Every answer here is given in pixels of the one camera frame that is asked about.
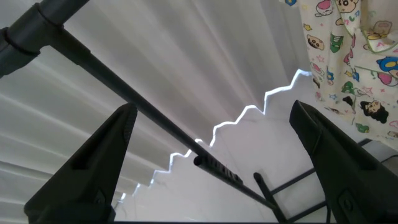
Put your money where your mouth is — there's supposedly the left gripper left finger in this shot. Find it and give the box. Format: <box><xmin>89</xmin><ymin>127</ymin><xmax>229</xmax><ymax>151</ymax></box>
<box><xmin>24</xmin><ymin>103</ymin><xmax>139</xmax><ymax>223</ymax></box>

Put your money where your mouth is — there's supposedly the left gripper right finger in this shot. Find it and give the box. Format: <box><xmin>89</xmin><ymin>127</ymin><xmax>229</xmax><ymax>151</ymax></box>
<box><xmin>289</xmin><ymin>99</ymin><xmax>398</xmax><ymax>223</ymax></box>

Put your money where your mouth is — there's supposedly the cream printed garment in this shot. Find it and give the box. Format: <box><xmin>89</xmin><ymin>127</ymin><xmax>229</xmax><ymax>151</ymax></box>
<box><xmin>279</xmin><ymin>0</ymin><xmax>398</xmax><ymax>151</ymax></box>

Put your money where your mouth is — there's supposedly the black clothes rack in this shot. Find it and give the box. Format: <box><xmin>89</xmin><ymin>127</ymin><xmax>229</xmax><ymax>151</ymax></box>
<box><xmin>0</xmin><ymin>0</ymin><xmax>398</xmax><ymax>223</ymax></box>

